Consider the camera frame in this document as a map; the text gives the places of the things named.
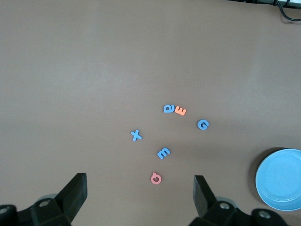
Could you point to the blue foam letter m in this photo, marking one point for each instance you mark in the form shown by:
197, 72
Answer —
163, 153

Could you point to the blue plate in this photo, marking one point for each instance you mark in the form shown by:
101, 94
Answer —
279, 179

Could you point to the pink foam letter Q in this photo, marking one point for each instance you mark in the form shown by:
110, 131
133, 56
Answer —
152, 179

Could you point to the orange foam letter E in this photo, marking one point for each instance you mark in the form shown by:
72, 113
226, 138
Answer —
180, 111

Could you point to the blue foam letter G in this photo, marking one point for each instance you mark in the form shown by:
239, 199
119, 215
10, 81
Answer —
199, 124

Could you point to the white table frame rail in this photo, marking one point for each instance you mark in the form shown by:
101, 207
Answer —
265, 2

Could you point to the brown table mat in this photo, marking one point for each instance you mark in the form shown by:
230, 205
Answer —
94, 70

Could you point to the blue foam letter x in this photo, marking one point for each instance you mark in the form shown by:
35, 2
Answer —
136, 135

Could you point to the blue foam letter a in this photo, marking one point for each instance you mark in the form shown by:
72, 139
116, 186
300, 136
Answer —
168, 108

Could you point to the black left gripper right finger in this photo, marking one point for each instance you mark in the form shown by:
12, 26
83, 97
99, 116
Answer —
202, 197

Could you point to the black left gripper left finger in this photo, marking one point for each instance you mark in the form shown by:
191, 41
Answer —
75, 195

